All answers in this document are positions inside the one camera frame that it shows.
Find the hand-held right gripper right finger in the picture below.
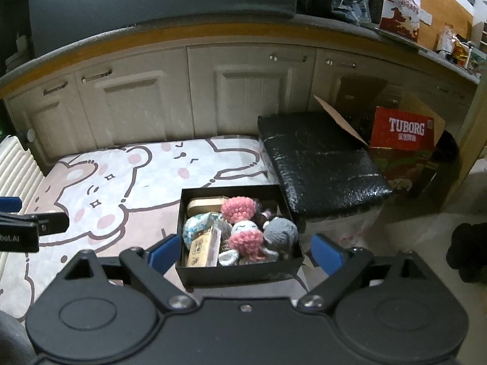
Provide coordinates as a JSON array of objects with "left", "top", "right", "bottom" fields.
[{"left": 296, "top": 233, "right": 431, "bottom": 311}]

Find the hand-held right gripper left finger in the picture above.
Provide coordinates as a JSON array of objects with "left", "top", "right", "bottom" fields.
[{"left": 59, "top": 234, "right": 196, "bottom": 311}]

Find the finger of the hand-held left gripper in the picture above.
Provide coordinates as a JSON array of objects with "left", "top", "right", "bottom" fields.
[
  {"left": 0, "top": 212, "right": 70, "bottom": 235},
  {"left": 0, "top": 196, "right": 22, "bottom": 213}
]

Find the yellow tissue packet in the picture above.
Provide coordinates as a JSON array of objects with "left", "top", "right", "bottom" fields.
[{"left": 186, "top": 224, "right": 223, "bottom": 269}]

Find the floral brocade drawstring pouch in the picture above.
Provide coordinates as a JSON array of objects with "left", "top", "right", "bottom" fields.
[{"left": 183, "top": 213, "right": 225, "bottom": 246}]

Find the grey crochet toy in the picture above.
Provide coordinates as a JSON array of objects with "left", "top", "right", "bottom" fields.
[{"left": 262, "top": 217, "right": 299, "bottom": 256}]

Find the oval wooden box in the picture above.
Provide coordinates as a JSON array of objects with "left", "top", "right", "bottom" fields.
[{"left": 186, "top": 196, "right": 229, "bottom": 217}]

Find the black cardboard box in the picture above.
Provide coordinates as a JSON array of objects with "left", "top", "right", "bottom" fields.
[{"left": 175, "top": 184, "right": 305, "bottom": 287}]

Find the pink crochet doll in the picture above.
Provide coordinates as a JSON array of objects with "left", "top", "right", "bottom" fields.
[{"left": 221, "top": 196, "right": 267, "bottom": 263}]

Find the white ribbed suitcase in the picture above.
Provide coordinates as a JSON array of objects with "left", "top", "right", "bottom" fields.
[{"left": 0, "top": 128, "right": 47, "bottom": 214}]

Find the printed bear blanket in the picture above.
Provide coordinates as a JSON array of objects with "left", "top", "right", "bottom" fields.
[{"left": 0, "top": 135, "right": 309, "bottom": 320}]

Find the black padded cushion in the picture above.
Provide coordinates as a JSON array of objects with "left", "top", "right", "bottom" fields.
[{"left": 257, "top": 111, "right": 395, "bottom": 253}]

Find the cream cabinet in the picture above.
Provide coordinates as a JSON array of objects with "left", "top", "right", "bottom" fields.
[{"left": 0, "top": 13, "right": 482, "bottom": 168}]

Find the dark fuzzy object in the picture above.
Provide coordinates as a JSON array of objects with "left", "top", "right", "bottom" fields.
[{"left": 448, "top": 221, "right": 487, "bottom": 284}]

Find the brown cardboard box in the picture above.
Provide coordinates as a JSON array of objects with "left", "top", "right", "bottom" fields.
[{"left": 313, "top": 77, "right": 447, "bottom": 149}]

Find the black television screen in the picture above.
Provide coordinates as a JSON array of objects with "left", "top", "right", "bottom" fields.
[{"left": 27, "top": 0, "right": 300, "bottom": 58}]

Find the snack bag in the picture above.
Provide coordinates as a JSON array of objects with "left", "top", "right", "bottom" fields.
[{"left": 435, "top": 24, "right": 458, "bottom": 53}]

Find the red and white bag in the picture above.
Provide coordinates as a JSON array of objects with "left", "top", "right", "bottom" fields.
[{"left": 378, "top": 0, "right": 433, "bottom": 43}]

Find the white grille appliance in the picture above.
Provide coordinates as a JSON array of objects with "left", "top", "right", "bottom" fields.
[{"left": 366, "top": 0, "right": 388, "bottom": 28}]

